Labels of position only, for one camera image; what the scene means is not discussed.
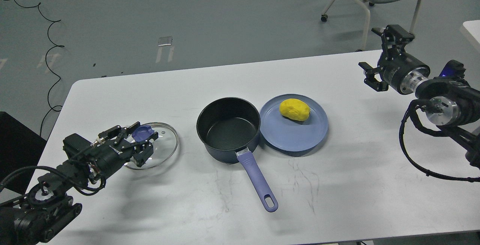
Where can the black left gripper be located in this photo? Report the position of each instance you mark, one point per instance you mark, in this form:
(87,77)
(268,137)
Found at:
(115,151)

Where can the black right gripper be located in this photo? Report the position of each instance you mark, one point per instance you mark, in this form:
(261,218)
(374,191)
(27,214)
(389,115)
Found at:
(396,68)

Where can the glass pot lid blue knob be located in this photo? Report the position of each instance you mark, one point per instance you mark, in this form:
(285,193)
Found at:
(163,147)

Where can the yellow potato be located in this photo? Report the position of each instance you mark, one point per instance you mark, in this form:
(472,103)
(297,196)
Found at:
(294,109)

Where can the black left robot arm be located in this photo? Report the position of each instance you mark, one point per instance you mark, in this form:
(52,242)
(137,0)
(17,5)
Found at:
(40,214)

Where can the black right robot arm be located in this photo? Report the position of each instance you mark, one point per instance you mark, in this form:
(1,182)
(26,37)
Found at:
(442,105)

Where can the white table corner right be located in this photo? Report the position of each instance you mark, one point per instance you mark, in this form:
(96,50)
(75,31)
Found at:
(471,31)

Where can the silver floor socket plate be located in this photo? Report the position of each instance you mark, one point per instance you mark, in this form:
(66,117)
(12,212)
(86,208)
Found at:
(165,41)

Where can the black box at left edge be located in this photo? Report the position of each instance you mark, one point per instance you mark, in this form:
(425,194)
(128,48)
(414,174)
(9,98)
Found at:
(19,145)

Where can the blue round plate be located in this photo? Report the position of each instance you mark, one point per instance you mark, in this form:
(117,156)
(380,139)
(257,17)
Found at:
(289,135)

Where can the dark blue saucepan purple handle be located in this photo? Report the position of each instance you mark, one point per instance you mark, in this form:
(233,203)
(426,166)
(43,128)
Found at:
(229,129)

